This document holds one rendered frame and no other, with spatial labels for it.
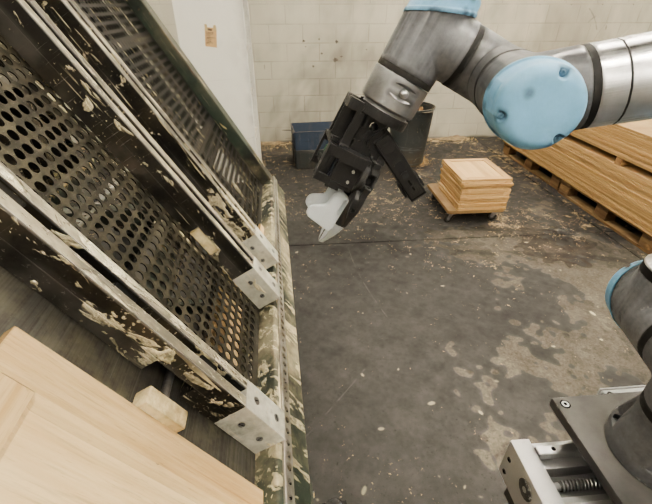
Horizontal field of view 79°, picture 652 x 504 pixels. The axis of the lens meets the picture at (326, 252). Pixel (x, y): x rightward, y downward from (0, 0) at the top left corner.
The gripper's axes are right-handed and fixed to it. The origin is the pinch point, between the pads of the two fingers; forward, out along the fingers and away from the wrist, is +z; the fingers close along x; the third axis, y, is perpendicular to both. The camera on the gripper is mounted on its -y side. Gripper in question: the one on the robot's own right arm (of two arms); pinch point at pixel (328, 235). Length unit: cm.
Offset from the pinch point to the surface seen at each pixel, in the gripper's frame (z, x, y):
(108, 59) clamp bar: 4, -51, 50
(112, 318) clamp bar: 20.3, 8.9, 24.4
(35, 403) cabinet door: 21.2, 22.9, 27.2
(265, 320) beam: 44, -29, -7
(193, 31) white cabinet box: 32, -347, 82
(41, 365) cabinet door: 20.2, 19.0, 28.6
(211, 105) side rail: 24, -125, 32
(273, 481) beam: 41.9, 14.6, -9.5
